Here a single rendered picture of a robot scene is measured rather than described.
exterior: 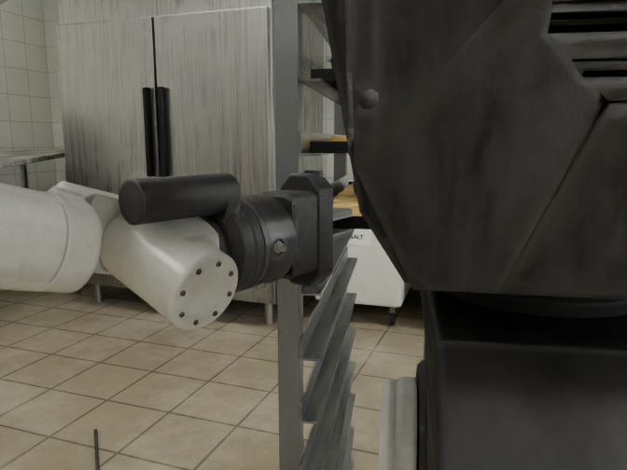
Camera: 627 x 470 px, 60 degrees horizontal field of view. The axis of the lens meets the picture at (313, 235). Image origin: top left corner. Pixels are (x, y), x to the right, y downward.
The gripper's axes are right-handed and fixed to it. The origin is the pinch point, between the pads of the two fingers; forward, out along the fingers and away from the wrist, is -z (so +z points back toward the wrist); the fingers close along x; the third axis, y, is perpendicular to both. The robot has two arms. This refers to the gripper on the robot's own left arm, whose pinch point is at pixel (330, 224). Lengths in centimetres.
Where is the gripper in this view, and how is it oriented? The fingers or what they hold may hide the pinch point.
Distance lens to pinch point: 61.8
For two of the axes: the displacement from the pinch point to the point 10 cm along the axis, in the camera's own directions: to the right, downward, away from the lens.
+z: -6.3, 1.3, -7.6
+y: -7.8, -1.1, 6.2
